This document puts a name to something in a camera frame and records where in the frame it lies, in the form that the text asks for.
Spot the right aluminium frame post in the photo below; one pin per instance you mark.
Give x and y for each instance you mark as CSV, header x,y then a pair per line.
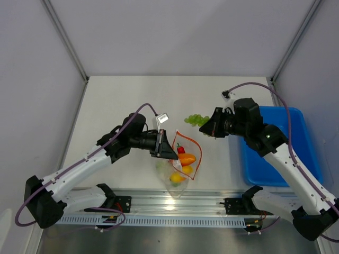
x,y
297,38

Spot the clear zip bag red zipper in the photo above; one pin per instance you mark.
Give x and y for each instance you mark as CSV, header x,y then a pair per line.
x,y
192,147

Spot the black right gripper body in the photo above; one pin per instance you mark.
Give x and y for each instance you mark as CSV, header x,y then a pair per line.
x,y
226,124

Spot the red orange mango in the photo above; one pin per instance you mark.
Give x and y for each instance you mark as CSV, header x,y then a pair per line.
x,y
186,159

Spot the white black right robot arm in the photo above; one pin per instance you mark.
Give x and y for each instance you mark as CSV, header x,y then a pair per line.
x,y
318,208

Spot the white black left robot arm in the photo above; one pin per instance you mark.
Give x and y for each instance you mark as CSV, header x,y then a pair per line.
x,y
107,150

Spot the white cauliflower green leaves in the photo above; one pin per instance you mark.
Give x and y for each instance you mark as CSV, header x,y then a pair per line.
x,y
166,174

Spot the white slotted cable duct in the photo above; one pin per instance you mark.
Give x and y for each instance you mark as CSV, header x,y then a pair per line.
x,y
138,220

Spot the orange yellow mango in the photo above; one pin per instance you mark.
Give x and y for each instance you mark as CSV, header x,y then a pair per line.
x,y
178,177

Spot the blue plastic bin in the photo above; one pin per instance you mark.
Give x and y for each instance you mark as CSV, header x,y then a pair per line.
x,y
256,171

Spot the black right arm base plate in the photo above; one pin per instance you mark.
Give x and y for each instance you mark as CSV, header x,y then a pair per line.
x,y
241,206

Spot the left aluminium frame post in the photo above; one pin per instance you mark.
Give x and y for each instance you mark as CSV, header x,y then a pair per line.
x,y
59,28

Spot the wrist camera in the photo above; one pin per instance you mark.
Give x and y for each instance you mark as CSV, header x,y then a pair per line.
x,y
159,120
229,98

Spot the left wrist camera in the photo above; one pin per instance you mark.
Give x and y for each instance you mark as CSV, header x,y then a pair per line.
x,y
159,120

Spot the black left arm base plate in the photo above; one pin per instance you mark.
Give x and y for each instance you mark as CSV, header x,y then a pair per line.
x,y
120,203

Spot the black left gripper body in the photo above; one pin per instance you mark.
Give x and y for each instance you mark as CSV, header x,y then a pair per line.
x,y
157,152

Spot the aluminium mounting rail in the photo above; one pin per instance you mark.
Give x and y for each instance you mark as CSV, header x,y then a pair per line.
x,y
172,201

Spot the green grape bunch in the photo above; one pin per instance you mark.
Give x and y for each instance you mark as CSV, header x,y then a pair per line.
x,y
196,120

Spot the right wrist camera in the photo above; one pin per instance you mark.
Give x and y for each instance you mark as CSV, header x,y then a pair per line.
x,y
229,98

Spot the aluminium frame post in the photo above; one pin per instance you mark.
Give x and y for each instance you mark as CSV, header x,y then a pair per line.
x,y
59,28
297,38

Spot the red chili pepper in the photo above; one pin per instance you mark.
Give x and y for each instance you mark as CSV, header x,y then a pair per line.
x,y
180,149

